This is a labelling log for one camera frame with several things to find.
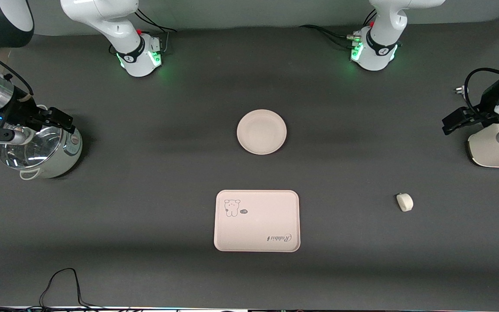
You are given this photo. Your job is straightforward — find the white steamed bun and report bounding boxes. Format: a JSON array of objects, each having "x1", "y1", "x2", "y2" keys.
[{"x1": 396, "y1": 193, "x2": 414, "y2": 212}]

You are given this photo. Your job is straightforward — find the round beige plate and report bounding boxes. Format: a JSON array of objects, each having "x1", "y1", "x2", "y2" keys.
[{"x1": 237, "y1": 109, "x2": 287, "y2": 155}]

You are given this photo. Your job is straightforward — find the beige rectangular tray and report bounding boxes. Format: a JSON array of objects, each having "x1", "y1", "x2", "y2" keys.
[{"x1": 214, "y1": 190, "x2": 301, "y2": 252}]

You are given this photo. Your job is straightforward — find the pale green electric pot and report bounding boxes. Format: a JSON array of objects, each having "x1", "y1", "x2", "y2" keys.
[{"x1": 0, "y1": 126, "x2": 83, "y2": 180}]

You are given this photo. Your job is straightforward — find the glass pot lid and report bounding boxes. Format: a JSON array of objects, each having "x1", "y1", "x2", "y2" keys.
[{"x1": 0, "y1": 128, "x2": 65, "y2": 169}]

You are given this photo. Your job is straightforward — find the white appliance with dark rim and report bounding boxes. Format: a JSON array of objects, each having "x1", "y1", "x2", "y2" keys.
[{"x1": 467, "y1": 123, "x2": 499, "y2": 168}]

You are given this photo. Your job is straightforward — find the black right arm base cable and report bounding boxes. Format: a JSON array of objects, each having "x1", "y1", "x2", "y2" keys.
[{"x1": 133, "y1": 8, "x2": 177, "y2": 34}]

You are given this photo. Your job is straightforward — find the black arm base cable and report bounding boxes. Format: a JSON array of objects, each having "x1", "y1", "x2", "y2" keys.
[
  {"x1": 299, "y1": 9, "x2": 378, "y2": 49},
  {"x1": 133, "y1": 8, "x2": 177, "y2": 34}
]

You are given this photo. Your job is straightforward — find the thin black cable loop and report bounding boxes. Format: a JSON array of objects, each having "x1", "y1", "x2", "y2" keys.
[{"x1": 0, "y1": 268, "x2": 107, "y2": 311}]

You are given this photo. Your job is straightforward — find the black left arm base cable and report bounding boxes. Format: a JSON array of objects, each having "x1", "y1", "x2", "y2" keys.
[{"x1": 299, "y1": 9, "x2": 378, "y2": 49}]

